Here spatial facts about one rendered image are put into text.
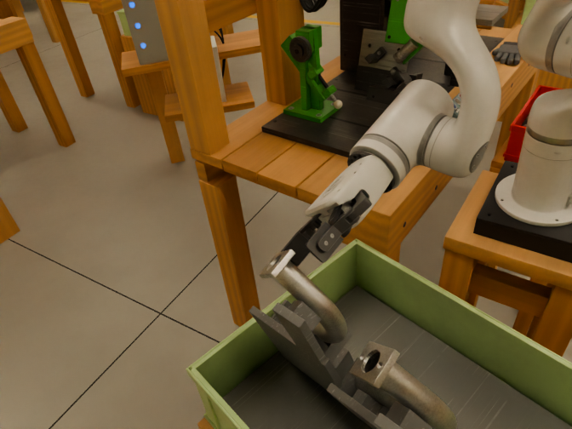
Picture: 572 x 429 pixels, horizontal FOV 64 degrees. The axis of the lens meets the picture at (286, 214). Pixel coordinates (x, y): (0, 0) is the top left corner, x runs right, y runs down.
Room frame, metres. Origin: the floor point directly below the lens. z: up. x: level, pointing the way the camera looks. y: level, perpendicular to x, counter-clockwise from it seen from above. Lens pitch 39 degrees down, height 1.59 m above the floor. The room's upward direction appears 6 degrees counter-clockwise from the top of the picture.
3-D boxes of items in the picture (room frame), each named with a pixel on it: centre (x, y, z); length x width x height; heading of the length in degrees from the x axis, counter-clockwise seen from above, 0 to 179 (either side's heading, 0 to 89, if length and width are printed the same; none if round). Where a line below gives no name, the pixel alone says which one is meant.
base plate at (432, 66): (1.61, -0.47, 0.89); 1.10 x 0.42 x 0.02; 139
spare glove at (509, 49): (1.69, -0.91, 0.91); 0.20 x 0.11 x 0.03; 148
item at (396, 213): (1.42, -0.68, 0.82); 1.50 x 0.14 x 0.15; 139
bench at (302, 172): (1.61, -0.47, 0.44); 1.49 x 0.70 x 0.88; 139
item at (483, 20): (1.60, -0.60, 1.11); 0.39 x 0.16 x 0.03; 49
